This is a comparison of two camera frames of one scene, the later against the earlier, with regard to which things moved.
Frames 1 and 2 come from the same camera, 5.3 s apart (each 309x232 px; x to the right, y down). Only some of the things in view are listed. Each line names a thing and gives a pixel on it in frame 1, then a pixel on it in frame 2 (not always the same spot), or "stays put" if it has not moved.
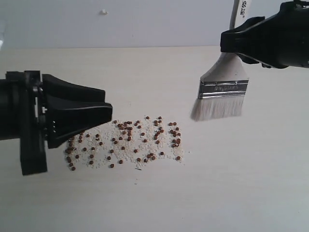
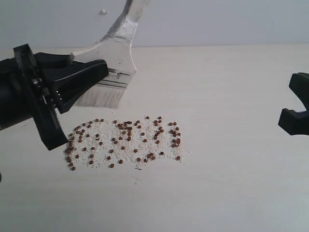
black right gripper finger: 248,40 to 294,123
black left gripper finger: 59,94 to 48,62
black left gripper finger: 65,117 to 68,84
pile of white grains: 135,142 stays put
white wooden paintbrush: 224,85 to 115,48
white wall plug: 104,12 stays put
